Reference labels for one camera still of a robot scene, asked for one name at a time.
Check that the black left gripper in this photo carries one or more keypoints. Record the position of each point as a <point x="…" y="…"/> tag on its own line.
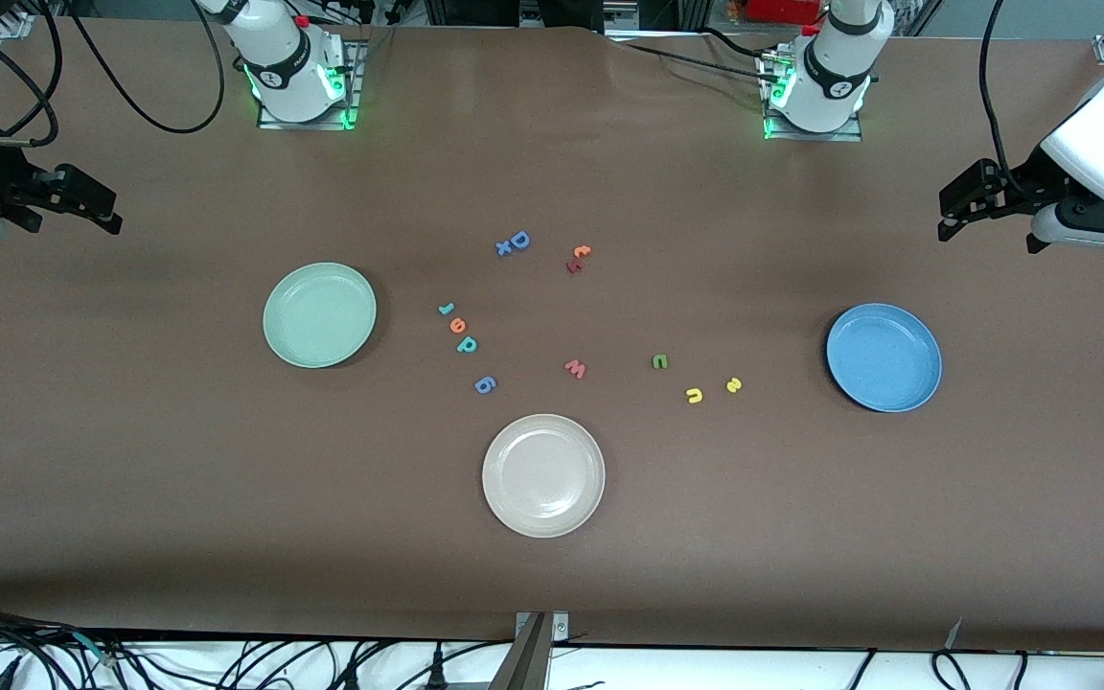
<point x="1024" y="180"/>

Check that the teal foam letter p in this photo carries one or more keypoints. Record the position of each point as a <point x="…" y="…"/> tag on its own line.
<point x="467" y="345"/>

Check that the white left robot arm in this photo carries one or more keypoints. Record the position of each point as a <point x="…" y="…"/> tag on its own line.
<point x="835" y="67"/>

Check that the blue plate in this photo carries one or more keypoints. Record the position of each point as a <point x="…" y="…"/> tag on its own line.
<point x="884" y="357"/>

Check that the pale green plate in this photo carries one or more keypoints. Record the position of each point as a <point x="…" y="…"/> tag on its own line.
<point x="319" y="314"/>

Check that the red box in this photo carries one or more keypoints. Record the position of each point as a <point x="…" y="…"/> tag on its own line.
<point x="782" y="10"/>

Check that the white tape tab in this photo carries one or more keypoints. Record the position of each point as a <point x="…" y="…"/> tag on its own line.
<point x="954" y="634"/>

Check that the pink foam letter w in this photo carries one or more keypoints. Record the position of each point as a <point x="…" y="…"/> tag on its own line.
<point x="575" y="369"/>

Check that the blue foam letter D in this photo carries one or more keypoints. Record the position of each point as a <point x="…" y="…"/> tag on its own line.
<point x="519" y="240"/>

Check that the blue foam letter g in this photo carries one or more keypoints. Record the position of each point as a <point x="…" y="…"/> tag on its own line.
<point x="485" y="385"/>

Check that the beige plate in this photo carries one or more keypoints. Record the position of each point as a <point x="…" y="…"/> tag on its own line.
<point x="543" y="475"/>

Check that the brown table cover sheet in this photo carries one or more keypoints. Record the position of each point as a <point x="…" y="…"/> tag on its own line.
<point x="552" y="575"/>

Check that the black power plug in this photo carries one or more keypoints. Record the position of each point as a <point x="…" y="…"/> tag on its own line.
<point x="436" y="671"/>

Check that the metal table edge bracket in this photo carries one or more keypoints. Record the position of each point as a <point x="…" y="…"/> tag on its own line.
<point x="528" y="661"/>

